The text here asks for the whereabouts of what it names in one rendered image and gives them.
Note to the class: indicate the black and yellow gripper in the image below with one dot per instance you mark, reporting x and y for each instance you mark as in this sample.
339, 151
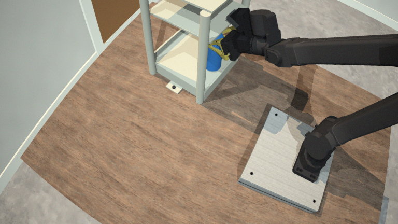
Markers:
226, 46

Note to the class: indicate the blue bottle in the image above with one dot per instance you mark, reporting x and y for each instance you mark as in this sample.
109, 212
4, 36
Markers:
214, 60

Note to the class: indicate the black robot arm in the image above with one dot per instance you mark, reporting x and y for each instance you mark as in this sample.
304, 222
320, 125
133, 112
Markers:
372, 50

